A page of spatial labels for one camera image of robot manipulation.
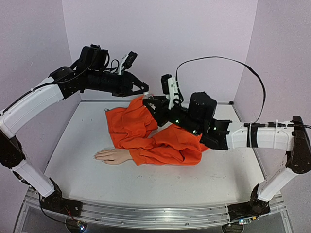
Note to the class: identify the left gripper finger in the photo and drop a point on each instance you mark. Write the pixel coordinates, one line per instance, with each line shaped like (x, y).
(138, 92)
(137, 82)

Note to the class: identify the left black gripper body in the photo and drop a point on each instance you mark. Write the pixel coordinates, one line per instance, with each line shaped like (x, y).
(121, 89)

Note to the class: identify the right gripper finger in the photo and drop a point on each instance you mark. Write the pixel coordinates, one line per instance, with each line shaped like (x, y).
(155, 99)
(156, 109)

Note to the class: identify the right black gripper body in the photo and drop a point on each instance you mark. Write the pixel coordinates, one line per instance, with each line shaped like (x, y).
(166, 109)

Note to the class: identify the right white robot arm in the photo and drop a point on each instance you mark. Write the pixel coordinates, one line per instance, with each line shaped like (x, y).
(198, 119)

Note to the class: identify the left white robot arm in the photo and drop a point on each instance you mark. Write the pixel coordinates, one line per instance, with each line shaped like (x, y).
(89, 72)

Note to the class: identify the orange cloth garment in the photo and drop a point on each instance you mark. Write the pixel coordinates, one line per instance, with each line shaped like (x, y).
(133, 128)

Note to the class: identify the mannequin hand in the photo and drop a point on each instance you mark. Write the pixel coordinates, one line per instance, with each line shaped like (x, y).
(113, 156)

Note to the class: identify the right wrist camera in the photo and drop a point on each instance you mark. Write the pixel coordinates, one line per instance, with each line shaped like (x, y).
(171, 90)

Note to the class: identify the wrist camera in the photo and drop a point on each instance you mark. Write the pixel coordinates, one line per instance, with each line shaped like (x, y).
(171, 90)
(127, 62)

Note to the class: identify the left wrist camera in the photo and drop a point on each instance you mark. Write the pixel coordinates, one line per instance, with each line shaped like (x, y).
(127, 62)

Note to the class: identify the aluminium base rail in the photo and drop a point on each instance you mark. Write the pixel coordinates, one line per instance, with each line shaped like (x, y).
(33, 218)

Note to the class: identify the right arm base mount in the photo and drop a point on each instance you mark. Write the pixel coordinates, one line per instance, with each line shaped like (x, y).
(253, 208)

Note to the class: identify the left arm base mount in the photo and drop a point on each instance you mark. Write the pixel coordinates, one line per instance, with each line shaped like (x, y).
(55, 202)

